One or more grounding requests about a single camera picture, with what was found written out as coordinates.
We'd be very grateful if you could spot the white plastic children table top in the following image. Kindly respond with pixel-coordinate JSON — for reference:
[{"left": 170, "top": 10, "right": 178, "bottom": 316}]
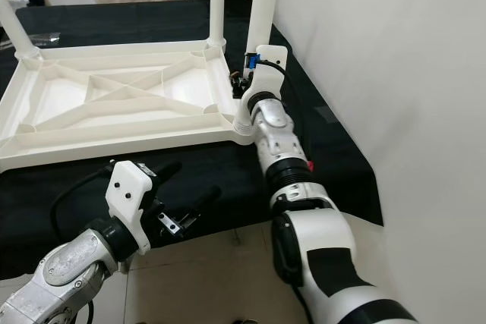
[{"left": 0, "top": 39, "right": 255, "bottom": 171}]

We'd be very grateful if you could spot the black tablecloth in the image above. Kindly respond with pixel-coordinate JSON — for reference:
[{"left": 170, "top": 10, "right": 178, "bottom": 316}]
[{"left": 0, "top": 0, "right": 384, "bottom": 279}]

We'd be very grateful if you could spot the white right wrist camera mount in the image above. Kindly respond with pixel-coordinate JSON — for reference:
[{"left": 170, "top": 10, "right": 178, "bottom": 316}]
[{"left": 241, "top": 45, "right": 289, "bottom": 110}]

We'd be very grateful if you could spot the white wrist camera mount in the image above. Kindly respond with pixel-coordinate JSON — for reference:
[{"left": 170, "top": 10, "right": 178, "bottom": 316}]
[
  {"left": 105, "top": 161, "right": 154, "bottom": 256},
  {"left": 241, "top": 45, "right": 289, "bottom": 110}
]

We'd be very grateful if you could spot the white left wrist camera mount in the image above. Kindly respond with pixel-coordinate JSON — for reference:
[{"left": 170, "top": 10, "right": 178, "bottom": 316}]
[{"left": 105, "top": 161, "right": 154, "bottom": 256}]

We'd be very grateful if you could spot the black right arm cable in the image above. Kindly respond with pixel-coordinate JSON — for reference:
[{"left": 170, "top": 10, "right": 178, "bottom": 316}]
[{"left": 262, "top": 58, "right": 314, "bottom": 167}]

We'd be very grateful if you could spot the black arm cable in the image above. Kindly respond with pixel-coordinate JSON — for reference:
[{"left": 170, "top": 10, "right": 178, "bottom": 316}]
[
  {"left": 49, "top": 168, "right": 115, "bottom": 238},
  {"left": 262, "top": 58, "right": 314, "bottom": 167}
]

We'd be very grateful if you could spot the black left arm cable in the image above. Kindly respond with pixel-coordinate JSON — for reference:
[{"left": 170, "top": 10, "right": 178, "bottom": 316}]
[{"left": 49, "top": 168, "right": 115, "bottom": 238}]

